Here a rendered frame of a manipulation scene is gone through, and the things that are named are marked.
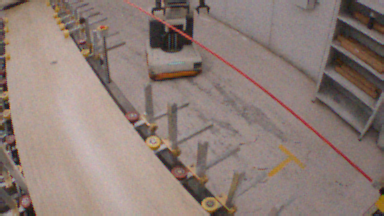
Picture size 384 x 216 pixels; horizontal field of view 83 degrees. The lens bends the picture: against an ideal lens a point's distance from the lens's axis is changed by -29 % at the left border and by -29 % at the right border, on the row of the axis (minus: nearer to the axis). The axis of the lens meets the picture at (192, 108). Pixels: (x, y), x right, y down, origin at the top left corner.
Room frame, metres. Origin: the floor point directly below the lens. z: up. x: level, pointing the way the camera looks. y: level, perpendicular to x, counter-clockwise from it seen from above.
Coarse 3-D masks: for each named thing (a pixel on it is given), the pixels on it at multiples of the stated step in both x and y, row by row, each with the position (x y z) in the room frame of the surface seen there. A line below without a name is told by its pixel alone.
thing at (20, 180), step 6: (0, 144) 0.65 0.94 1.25; (0, 150) 0.64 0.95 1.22; (0, 156) 0.63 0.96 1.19; (6, 156) 0.65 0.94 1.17; (6, 162) 0.63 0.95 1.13; (12, 162) 0.66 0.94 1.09; (12, 168) 0.64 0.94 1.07; (12, 174) 0.63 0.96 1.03; (18, 174) 0.65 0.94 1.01; (18, 180) 0.63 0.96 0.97; (24, 180) 0.66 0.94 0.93; (24, 186) 0.64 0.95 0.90; (24, 192) 0.62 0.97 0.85
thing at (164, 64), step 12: (156, 48) 3.15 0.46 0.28; (192, 48) 3.16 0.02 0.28; (156, 60) 2.87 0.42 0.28; (168, 60) 2.87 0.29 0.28; (180, 60) 2.89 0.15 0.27; (192, 60) 2.91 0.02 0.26; (156, 72) 2.80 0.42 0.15; (168, 72) 2.84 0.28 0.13; (180, 72) 2.87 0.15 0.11; (192, 72) 2.90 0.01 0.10
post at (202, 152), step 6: (204, 138) 0.93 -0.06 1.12; (198, 144) 0.91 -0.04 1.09; (204, 144) 0.90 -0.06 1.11; (198, 150) 0.91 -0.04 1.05; (204, 150) 0.90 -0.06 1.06; (198, 156) 0.91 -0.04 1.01; (204, 156) 0.90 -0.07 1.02; (198, 162) 0.91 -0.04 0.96; (204, 162) 0.91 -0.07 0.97; (198, 168) 0.90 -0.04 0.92; (204, 168) 0.91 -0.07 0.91; (198, 174) 0.90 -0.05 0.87; (204, 174) 0.91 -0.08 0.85; (198, 186) 0.89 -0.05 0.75
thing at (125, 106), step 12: (72, 36) 2.83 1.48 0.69; (84, 48) 2.47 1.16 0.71; (96, 72) 2.05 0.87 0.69; (108, 84) 1.85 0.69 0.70; (120, 96) 1.70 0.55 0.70; (120, 108) 1.61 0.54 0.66; (132, 108) 1.57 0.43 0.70; (144, 132) 1.34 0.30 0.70; (168, 156) 1.15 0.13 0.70; (168, 168) 1.09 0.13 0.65; (192, 180) 0.97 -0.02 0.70; (192, 192) 0.90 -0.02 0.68; (204, 192) 0.88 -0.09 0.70
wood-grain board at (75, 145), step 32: (32, 32) 2.65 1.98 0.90; (32, 64) 1.91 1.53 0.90; (64, 64) 1.88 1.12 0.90; (32, 96) 1.44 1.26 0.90; (64, 96) 1.45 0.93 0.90; (96, 96) 1.45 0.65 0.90; (32, 128) 1.10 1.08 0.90; (64, 128) 1.13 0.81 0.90; (96, 128) 1.15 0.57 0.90; (128, 128) 1.17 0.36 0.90; (32, 160) 0.83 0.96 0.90; (64, 160) 0.88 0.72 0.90; (96, 160) 0.91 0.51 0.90; (128, 160) 0.94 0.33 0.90; (32, 192) 0.61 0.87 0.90; (64, 192) 0.66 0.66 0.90; (96, 192) 0.70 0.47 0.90; (128, 192) 0.73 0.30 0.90; (160, 192) 0.75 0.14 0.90
